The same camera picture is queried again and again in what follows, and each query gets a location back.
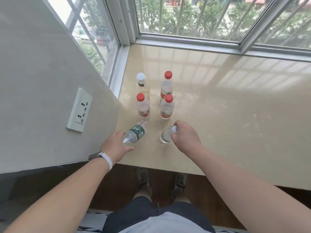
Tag person's left hand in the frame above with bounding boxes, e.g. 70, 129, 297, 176
100, 130, 134, 165

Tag person's right hand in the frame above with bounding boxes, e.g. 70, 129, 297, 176
171, 120, 203, 158

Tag white cap green label bottle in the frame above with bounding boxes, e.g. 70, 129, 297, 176
160, 125, 179, 144

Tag green label clear plastic bottle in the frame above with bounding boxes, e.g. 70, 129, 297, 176
122, 120, 148, 146

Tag person's left forearm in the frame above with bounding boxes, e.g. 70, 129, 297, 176
3, 156, 110, 233

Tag person's right forearm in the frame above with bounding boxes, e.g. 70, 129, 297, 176
189, 146, 311, 233

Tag white wristband watch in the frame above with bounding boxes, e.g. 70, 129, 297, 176
88, 152, 113, 174

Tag red cap clear plastic bottle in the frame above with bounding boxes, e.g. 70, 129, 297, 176
160, 71, 174, 100
135, 93, 151, 118
160, 94, 175, 120

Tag person's left grey shoe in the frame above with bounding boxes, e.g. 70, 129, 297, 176
136, 167, 152, 195

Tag person's grey shoe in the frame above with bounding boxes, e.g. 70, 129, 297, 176
172, 173, 188, 198
136, 167, 152, 195

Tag person's right grey shoe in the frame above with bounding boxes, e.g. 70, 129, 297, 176
172, 173, 188, 198

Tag person's left leg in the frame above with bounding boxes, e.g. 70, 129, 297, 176
133, 184, 153, 202

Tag person's leg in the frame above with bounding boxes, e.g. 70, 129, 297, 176
173, 190, 192, 205
133, 184, 153, 202

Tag white cap yellowish liquid bottle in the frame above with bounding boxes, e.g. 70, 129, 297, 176
136, 72, 150, 100

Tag person's right leg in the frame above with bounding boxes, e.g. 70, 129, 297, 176
173, 190, 192, 205

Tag person's dark shorts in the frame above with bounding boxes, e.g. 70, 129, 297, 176
102, 196, 216, 233

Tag black and white patterned mat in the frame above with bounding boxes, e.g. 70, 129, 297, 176
77, 209, 115, 233

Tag person's grey shirt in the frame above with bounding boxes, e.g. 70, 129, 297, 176
119, 211, 205, 233

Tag narrow window with bars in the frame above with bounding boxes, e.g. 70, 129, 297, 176
40, 0, 130, 98

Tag wide window with bars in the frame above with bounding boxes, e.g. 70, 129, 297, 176
104, 0, 311, 63

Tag white wall power socket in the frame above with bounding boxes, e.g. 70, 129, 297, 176
66, 88, 93, 133

